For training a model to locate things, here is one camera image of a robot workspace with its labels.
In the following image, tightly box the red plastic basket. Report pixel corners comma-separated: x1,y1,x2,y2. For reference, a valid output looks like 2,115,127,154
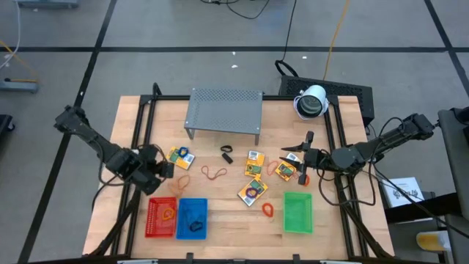
144,197,178,238

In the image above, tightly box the thin black cable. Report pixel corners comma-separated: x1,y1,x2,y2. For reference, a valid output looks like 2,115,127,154
199,0,272,20

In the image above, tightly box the white coiled cable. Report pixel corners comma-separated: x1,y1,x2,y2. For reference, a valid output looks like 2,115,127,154
292,104,312,121

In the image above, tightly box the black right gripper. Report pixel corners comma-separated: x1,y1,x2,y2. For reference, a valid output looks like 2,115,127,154
279,131,329,186

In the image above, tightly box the thin yellow cable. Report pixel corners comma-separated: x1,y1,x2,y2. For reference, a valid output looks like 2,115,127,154
0,39,37,80

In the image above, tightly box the black base cable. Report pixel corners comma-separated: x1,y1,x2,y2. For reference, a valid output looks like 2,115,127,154
91,170,125,213

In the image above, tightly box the black aluminium table frame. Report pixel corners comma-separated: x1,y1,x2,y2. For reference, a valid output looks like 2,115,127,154
87,82,393,264

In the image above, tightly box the black cable bundle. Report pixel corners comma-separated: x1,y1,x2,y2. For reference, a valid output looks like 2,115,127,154
361,166,469,239

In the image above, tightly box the blue plastic basket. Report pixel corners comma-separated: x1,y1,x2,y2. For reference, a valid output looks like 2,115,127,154
176,197,209,241

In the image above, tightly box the thin white cable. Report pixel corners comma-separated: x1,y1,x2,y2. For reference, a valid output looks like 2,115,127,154
0,0,22,70

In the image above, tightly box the green plastic basket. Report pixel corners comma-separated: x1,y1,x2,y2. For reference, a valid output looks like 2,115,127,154
283,191,314,235

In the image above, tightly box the white cylindrical camera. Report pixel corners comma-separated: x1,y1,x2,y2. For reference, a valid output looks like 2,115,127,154
293,84,328,120

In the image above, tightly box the grey metal base plate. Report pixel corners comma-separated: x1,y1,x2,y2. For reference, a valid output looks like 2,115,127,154
14,0,80,9

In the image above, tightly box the white booklet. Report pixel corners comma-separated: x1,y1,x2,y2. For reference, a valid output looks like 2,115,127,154
380,177,426,209

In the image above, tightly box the yellow white roll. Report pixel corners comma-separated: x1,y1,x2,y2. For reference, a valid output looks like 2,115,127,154
416,230,451,253

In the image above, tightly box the black hanging power cable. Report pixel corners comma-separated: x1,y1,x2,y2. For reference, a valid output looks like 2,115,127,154
274,0,298,78

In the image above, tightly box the grey cart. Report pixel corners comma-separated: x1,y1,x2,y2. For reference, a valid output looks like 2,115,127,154
437,106,469,264

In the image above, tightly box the yellow hanging cable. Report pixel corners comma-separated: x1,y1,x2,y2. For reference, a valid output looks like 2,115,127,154
322,0,352,81

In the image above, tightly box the black shelf board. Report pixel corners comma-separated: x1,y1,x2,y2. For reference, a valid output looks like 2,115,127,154
384,192,462,224

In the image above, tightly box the grey perforated metal shelf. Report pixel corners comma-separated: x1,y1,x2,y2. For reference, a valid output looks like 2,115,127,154
183,87,264,146

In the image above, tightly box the grey stand foot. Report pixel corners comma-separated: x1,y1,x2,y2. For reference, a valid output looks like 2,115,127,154
0,78,40,94

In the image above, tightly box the orange rubber band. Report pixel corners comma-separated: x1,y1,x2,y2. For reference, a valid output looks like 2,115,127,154
265,160,280,177
167,174,191,197

